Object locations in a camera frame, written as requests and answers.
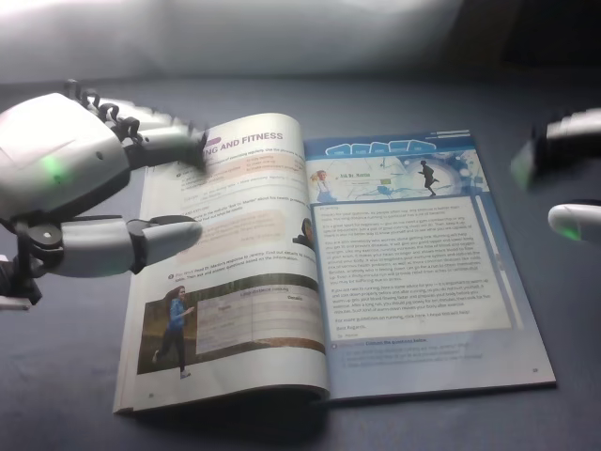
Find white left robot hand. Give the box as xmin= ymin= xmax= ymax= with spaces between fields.
xmin=0 ymin=79 xmax=210 ymax=278

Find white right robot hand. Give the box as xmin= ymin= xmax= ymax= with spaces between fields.
xmin=509 ymin=106 xmax=601 ymax=244

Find textbook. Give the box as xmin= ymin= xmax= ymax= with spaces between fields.
xmin=112 ymin=111 xmax=559 ymax=415

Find white backdrop sheet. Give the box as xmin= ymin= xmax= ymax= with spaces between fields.
xmin=0 ymin=0 xmax=601 ymax=90

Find grey table cloth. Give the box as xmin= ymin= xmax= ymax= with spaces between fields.
xmin=0 ymin=65 xmax=601 ymax=451

